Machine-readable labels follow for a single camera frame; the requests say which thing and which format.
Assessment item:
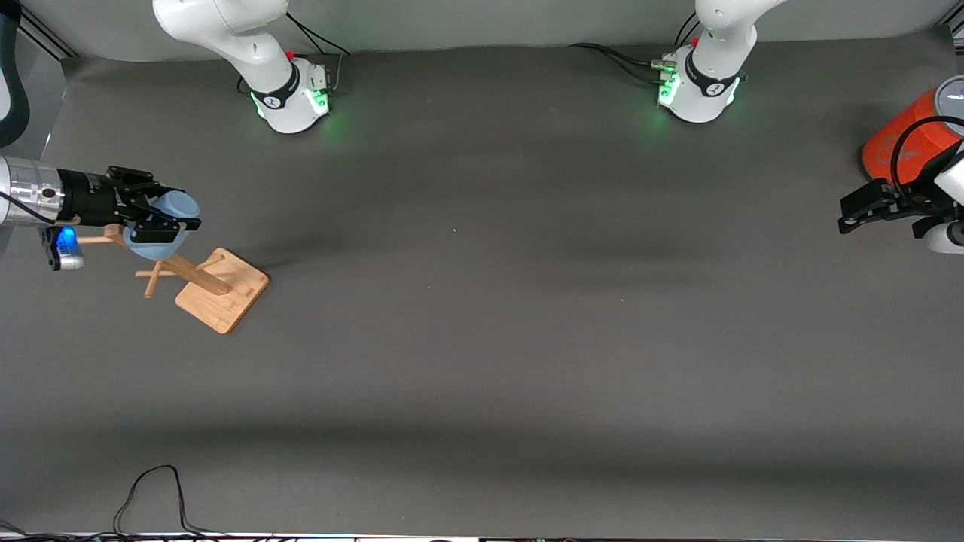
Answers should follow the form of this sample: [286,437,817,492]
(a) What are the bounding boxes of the light blue plastic cup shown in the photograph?
[122,190,202,262]

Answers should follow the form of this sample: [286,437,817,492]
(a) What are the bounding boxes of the wooden cup holder stand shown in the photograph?
[75,224,270,335]

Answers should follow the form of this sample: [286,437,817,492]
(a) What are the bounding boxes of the orange cylindrical container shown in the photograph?
[862,75,964,187]

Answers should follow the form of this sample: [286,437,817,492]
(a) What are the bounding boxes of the dark grey table mat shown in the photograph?
[0,26,964,537]

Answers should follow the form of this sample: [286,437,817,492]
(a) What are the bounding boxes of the black right arm base cables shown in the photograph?
[285,11,352,95]

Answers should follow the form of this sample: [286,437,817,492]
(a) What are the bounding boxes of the black arm base cables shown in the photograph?
[285,11,352,95]
[567,11,705,85]

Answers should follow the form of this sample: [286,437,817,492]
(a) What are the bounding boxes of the black looped cable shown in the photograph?
[113,464,227,539]

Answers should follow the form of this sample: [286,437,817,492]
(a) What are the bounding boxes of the black left arm base cables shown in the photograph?
[567,11,705,85]

